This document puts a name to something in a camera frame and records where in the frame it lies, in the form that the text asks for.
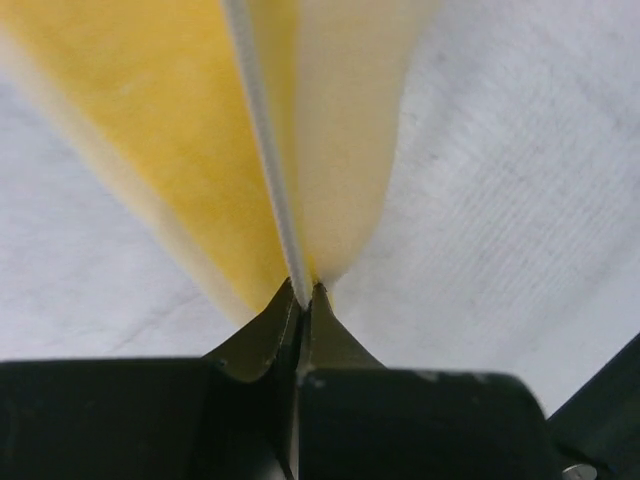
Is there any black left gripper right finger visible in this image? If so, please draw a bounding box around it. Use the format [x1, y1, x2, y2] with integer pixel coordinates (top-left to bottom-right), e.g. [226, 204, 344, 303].
[298, 284, 558, 479]

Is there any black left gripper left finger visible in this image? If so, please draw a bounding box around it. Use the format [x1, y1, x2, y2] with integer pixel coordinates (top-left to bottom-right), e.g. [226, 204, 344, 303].
[1, 283, 300, 479]

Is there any yellow cream towel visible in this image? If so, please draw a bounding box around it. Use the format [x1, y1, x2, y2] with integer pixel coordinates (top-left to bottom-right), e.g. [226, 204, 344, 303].
[1, 1, 435, 323]

